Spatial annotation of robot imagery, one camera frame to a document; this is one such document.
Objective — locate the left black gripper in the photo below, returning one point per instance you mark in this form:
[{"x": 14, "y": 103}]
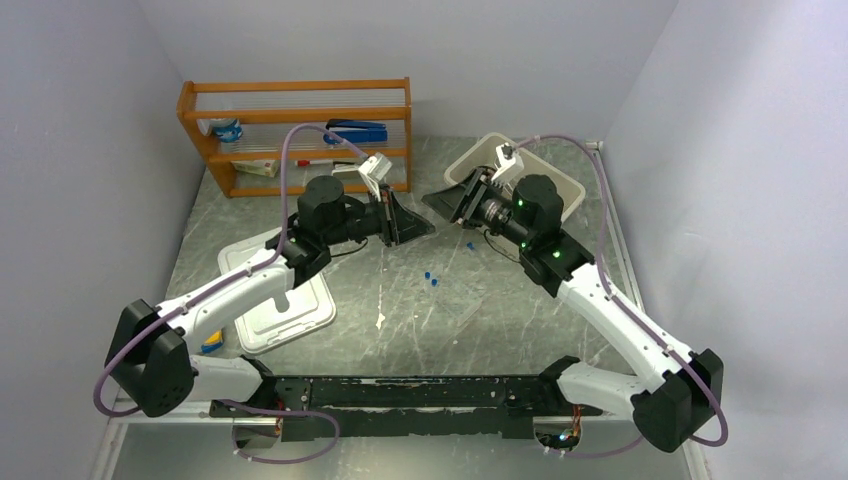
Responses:
[{"x": 397, "y": 224}]

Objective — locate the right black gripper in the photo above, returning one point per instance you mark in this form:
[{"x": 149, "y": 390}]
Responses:
[{"x": 461, "y": 201}]

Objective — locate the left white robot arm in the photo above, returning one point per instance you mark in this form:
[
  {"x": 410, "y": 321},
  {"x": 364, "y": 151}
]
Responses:
[{"x": 152, "y": 356}]

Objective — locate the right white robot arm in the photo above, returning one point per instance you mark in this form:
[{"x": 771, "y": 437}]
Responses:
[{"x": 555, "y": 261}]

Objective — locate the beige plastic bin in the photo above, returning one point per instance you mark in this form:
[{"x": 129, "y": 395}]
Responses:
[{"x": 483, "y": 153}]

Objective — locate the orange wooden shelf rack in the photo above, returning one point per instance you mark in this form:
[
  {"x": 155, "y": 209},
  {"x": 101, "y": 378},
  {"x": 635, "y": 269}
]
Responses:
[{"x": 284, "y": 121}]

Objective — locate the blue stapler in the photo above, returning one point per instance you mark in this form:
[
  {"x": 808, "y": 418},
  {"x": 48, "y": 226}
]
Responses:
[{"x": 358, "y": 132}]

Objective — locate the red white marker pen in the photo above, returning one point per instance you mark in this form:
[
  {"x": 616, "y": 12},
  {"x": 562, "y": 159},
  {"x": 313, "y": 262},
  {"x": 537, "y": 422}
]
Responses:
[{"x": 314, "y": 162}]

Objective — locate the white plastic container lid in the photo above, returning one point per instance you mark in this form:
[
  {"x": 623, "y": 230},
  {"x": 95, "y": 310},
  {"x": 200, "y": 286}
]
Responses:
[{"x": 265, "y": 327}]

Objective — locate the small white green box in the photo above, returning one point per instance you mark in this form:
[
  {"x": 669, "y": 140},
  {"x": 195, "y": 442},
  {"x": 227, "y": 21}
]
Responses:
[{"x": 264, "y": 167}]

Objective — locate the blue yellow small object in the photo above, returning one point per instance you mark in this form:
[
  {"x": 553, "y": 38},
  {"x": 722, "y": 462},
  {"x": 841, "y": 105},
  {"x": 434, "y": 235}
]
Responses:
[{"x": 213, "y": 343}]

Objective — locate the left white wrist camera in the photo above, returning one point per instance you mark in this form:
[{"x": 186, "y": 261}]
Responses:
[{"x": 373, "y": 171}]

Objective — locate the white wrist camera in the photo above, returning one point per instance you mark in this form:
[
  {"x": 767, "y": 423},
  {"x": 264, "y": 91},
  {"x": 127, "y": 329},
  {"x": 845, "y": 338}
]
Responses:
[
  {"x": 373, "y": 171},
  {"x": 509, "y": 164}
]

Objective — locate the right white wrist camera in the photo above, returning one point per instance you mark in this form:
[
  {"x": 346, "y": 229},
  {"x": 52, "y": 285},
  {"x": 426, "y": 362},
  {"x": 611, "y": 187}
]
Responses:
[{"x": 509, "y": 164}]

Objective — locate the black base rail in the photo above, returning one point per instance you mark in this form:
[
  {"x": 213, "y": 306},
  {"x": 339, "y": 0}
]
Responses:
[{"x": 510, "y": 406}]

